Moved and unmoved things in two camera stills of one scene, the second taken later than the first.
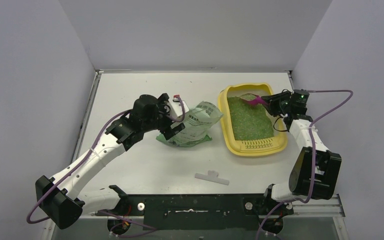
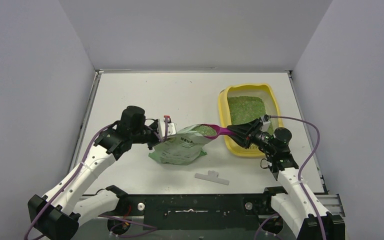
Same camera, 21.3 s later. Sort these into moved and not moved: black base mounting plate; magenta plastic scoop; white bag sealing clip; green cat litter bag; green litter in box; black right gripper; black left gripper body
Moved: black right gripper; green cat litter bag; magenta plastic scoop; black left gripper body
Not moved: black base mounting plate; white bag sealing clip; green litter in box
